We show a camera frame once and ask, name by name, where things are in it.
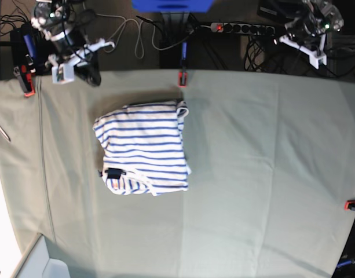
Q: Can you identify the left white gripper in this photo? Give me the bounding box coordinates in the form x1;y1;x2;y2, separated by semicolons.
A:
274;34;327;69

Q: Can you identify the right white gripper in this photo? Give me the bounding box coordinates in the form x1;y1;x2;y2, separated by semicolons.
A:
46;38;115;87

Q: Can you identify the blue white striped t-shirt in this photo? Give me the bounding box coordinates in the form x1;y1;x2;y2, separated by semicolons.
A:
93;100;191;196

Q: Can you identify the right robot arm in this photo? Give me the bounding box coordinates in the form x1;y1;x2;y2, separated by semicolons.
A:
31;1;115;87

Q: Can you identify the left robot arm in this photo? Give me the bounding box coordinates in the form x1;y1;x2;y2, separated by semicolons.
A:
274;1;344;69

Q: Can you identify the red black left clamp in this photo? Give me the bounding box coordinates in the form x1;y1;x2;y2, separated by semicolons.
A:
10;28;36;98

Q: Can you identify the red black clamp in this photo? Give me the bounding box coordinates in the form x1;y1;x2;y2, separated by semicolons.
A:
344;199;355;211
178;42;187;87
10;28;36;98

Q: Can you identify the red black centre clamp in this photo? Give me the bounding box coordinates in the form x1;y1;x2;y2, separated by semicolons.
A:
178;42;187;87

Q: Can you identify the black power strip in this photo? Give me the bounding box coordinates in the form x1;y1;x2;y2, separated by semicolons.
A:
210;23;276;36

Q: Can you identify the metal strip on cloth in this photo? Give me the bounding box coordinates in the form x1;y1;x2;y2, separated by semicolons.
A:
0;125;11;142

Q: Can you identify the green table cloth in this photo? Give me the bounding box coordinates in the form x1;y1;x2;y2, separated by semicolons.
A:
0;70;355;277

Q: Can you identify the blue box overhead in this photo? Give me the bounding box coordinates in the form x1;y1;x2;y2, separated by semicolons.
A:
132;0;214;12

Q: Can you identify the red black right clamp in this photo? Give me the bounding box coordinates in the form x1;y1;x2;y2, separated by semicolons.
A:
344;199;355;211

